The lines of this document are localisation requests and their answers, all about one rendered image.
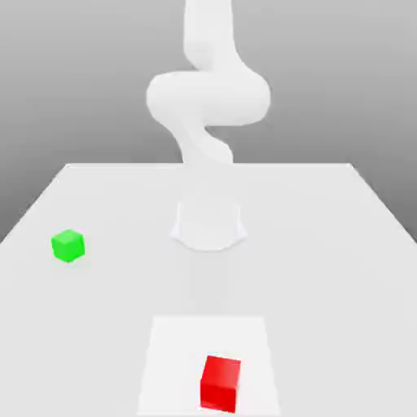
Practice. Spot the small red cube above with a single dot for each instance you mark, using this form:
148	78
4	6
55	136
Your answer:
220	384

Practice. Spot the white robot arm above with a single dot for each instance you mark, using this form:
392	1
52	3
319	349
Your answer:
208	97

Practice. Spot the small green cube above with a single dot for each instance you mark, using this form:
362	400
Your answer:
67	246

